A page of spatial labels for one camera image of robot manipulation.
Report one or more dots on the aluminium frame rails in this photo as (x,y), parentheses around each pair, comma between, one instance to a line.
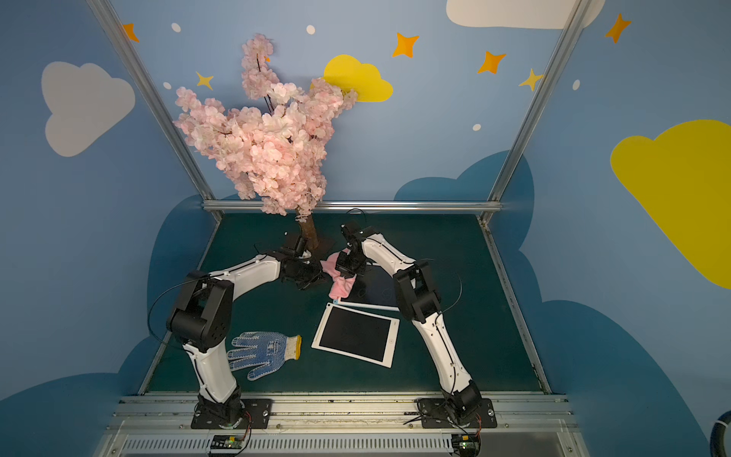
(464,91)

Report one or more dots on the aluminium front mounting rail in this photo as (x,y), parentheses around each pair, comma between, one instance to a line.
(342,424)

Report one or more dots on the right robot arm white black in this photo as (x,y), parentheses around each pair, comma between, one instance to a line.
(419,301)

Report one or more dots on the right green circuit board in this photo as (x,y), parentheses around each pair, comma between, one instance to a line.
(465,445)

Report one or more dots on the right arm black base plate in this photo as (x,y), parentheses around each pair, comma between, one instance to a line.
(433,414)

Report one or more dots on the white drawing tablet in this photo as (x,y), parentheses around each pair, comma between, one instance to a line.
(359,335)
(372,290)

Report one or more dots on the pink cherry blossom tree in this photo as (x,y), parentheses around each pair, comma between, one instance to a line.
(275,154)

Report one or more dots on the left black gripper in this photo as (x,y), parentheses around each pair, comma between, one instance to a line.
(308,271)

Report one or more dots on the green circuit board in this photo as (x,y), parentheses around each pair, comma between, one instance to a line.
(226,444)
(465,445)

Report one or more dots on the left green circuit board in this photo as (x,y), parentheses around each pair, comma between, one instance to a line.
(226,444)

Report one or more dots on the pink cloth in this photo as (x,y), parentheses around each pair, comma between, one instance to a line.
(342,286)

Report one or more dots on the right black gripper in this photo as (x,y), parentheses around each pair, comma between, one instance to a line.
(348,266)

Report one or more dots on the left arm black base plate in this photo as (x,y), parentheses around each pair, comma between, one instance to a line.
(254,412)

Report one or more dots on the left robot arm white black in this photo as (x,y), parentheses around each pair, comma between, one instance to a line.
(201,319)

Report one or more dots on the blue dotted work glove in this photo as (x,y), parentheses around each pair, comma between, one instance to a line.
(262,352)

